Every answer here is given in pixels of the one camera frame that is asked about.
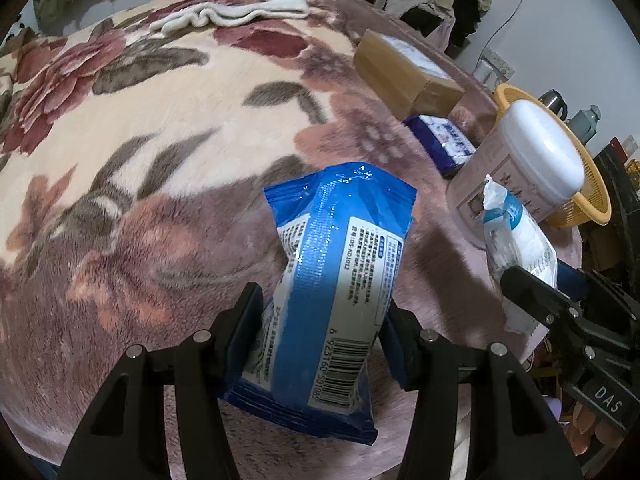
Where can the white folded towel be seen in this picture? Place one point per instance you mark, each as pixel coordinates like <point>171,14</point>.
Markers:
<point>221,15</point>

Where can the brown cardboard box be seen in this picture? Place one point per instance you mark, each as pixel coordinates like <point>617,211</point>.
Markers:
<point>406,80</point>

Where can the white lidded jar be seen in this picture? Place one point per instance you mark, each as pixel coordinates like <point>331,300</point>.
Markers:
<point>464,193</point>

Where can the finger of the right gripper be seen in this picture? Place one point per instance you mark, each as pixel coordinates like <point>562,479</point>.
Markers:
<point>555,310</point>
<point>572,282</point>

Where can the pile of clothes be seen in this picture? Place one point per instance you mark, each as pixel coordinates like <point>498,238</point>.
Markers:
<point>445,24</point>

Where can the orange plastic basket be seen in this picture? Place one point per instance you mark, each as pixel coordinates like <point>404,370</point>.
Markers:
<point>558,166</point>

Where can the wall power strip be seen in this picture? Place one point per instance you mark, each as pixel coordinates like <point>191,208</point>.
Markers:
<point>491,69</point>

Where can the white blue gauze packet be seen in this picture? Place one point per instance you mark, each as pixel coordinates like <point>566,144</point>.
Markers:
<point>513,238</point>

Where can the blue wet wipes pack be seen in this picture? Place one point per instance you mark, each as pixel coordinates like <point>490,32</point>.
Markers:
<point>343,230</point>

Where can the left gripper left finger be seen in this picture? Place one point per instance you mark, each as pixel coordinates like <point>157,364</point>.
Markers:
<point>123,432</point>

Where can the teal thermos flask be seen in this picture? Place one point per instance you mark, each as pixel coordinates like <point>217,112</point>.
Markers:
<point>584,123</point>

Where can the steel electric kettle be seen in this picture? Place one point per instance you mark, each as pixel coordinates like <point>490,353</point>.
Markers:
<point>554,101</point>

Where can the floral fleece blanket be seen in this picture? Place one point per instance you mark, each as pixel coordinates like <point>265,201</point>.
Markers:
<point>132,170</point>

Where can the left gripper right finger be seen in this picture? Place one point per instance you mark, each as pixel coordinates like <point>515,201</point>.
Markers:
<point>478,406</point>

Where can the person's right hand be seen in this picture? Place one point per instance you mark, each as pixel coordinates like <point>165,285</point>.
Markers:
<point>584,425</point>

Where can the dark blue tissue pack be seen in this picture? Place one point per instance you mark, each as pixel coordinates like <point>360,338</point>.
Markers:
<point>446,144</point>

